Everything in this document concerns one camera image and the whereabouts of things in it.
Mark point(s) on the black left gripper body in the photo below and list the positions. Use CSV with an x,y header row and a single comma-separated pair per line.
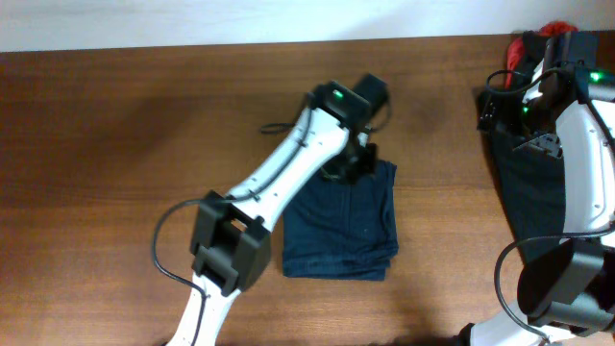
x,y
355,167

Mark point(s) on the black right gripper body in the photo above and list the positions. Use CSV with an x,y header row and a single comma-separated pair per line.
x,y
524,121

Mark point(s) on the navy blue shorts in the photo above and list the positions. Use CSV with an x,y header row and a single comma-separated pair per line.
x,y
342,232

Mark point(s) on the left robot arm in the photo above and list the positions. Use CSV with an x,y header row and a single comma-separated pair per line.
x,y
231,238

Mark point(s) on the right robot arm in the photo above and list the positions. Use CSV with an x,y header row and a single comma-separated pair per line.
x,y
569,291

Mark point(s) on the dark navy garment pile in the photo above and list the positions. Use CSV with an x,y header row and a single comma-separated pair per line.
x,y
531,190

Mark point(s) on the red garment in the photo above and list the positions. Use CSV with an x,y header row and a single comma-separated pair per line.
x,y
515,49

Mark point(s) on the black garment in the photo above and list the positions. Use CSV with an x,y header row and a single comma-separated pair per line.
x,y
534,46

